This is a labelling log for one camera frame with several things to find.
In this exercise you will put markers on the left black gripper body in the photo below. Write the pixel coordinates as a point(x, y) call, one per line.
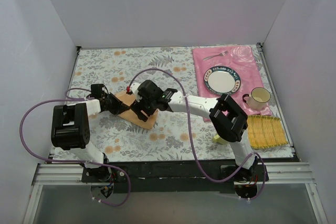
point(113, 103)

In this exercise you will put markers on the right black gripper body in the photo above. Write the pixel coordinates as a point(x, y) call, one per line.
point(142, 107)

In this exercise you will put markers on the orange satin napkin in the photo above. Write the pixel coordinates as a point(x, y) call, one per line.
point(130, 116)

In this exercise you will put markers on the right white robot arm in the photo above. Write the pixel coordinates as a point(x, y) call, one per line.
point(228, 118)

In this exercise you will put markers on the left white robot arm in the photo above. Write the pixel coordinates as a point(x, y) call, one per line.
point(70, 129)

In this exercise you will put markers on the floral patterned tablecloth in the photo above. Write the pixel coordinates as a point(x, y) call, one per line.
point(174, 135)

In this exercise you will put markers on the white plate green rim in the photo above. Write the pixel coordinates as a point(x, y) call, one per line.
point(222, 80)

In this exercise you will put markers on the yellow-green mug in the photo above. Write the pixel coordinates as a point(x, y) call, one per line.
point(218, 139)

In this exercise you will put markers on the silver fork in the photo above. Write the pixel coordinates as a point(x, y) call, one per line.
point(218, 55)

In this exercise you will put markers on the cream enamel mug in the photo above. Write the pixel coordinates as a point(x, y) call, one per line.
point(257, 99)

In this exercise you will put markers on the yellow woven bamboo basket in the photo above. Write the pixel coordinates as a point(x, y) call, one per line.
point(265, 132)

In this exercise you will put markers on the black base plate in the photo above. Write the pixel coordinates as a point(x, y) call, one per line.
point(176, 176)

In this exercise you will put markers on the aluminium frame rail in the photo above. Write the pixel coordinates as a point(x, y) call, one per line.
point(175, 192)

